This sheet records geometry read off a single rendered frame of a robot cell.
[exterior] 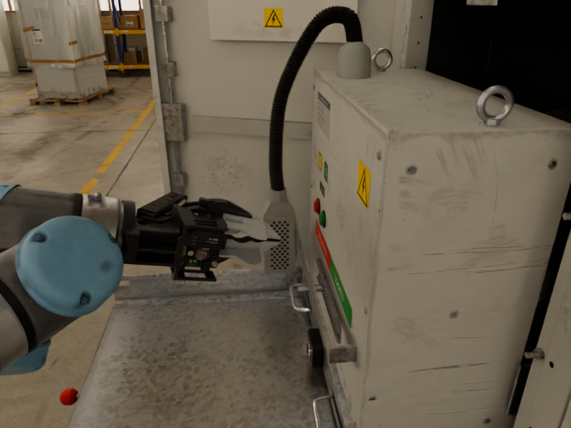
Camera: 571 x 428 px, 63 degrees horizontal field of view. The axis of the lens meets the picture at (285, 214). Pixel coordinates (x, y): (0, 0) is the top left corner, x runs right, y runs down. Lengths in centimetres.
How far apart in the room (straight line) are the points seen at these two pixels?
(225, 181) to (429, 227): 83
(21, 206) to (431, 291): 47
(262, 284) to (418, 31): 68
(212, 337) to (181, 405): 19
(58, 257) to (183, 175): 99
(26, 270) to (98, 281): 5
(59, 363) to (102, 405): 151
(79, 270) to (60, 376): 203
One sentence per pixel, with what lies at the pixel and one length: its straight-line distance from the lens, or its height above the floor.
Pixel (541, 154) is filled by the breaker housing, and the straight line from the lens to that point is 59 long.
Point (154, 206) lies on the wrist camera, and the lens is 60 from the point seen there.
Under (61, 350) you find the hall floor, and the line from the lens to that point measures 254.
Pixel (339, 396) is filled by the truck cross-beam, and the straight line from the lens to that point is 83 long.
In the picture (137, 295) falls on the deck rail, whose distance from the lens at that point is 121.
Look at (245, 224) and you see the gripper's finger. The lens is 61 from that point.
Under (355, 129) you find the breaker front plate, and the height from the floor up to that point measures 136.
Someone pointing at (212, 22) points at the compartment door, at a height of 147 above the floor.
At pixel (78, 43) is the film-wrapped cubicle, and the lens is 830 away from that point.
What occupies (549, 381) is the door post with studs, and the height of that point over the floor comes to 110.
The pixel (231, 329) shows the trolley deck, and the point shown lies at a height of 85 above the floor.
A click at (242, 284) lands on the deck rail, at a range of 118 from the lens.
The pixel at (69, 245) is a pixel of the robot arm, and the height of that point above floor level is 136.
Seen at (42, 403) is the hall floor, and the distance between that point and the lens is 231.
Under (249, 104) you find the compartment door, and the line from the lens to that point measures 122.
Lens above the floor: 152
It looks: 25 degrees down
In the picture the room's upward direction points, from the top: straight up
